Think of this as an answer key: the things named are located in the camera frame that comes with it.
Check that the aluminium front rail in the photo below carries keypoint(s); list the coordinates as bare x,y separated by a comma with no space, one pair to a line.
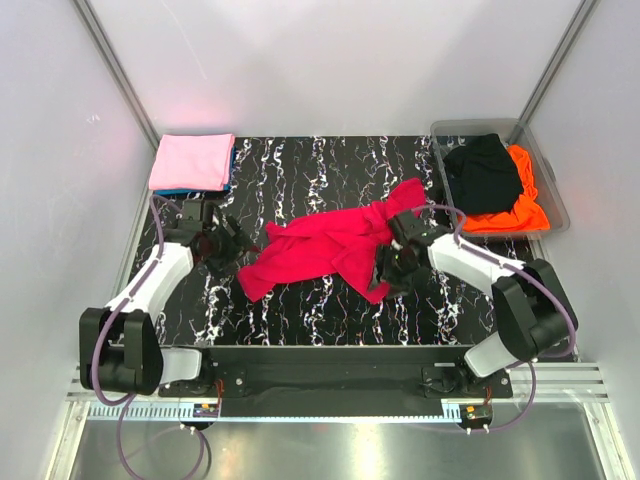
568,383

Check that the red t-shirt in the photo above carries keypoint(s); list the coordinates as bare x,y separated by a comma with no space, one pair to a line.
342,242

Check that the orange t-shirt in bin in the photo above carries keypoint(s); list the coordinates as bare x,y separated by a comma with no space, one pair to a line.
525,215

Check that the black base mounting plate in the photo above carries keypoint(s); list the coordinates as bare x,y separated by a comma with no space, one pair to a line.
437,369

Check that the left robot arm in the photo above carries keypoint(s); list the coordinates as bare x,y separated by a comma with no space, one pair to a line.
119,352

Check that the left aluminium frame post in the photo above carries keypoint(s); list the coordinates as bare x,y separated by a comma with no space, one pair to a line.
98,35

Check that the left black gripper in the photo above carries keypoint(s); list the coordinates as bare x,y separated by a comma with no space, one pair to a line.
235,245

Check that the black t-shirt in bin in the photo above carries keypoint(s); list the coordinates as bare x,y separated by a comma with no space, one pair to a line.
483,178

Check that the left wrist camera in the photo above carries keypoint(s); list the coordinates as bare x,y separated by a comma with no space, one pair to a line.
197,216

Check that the right aluminium frame post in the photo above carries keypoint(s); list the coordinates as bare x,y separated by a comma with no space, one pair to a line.
569,38

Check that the blue folded t-shirt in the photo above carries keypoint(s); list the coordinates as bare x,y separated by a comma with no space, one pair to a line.
182,191

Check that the clear plastic bin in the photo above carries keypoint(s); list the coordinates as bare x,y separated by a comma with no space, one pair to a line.
450,134

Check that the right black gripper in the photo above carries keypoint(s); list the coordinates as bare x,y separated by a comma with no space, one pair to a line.
398,285

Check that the pink folded t-shirt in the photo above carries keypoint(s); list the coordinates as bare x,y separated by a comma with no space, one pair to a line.
193,163

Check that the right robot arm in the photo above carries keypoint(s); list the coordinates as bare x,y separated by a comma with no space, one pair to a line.
533,316

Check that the aluminium frame post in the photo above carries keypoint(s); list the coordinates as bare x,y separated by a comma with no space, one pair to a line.
569,38
98,35

